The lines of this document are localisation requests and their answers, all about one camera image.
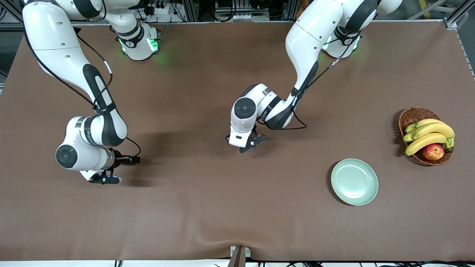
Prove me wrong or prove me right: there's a mint green round plate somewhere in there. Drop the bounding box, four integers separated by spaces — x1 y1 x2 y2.
331 158 379 206

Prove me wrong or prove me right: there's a brown table cloth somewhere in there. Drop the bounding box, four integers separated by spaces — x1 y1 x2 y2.
0 20 475 262

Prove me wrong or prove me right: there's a white terminal block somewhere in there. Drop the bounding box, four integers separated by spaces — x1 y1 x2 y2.
231 13 260 22

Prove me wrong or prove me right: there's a brown wicker basket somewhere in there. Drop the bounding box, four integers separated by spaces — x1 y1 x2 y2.
398 107 454 166

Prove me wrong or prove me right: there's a yellow banana bunch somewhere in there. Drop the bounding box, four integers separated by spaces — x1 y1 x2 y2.
403 119 456 156

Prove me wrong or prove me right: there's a red yellow apple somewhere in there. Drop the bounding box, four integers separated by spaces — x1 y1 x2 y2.
422 143 445 161

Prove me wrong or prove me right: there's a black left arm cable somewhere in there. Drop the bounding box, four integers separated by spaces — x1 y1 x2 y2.
256 56 344 131

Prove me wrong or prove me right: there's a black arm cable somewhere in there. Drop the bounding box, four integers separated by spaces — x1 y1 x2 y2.
23 26 141 158
256 56 344 131

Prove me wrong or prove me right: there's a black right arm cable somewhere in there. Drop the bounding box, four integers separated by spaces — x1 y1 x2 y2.
23 26 141 158

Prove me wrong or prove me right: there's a metal clamp bracket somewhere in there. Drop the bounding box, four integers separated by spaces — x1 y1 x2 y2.
228 245 251 267

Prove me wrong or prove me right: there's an aluminium frame profile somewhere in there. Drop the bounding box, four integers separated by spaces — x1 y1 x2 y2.
443 0 475 30

